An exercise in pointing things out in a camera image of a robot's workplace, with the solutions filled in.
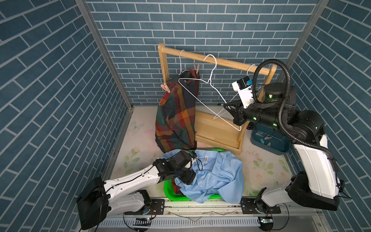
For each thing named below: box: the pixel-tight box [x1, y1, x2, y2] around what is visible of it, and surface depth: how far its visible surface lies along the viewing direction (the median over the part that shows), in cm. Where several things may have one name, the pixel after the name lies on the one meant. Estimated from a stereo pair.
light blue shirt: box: [161, 148, 244, 204], surface depth 72 cm
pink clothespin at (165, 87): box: [160, 82, 171, 94], surface depth 68 cm
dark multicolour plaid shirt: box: [155, 69, 200, 154], surface depth 85 cm
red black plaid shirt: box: [171, 177, 182, 195], surface depth 73 cm
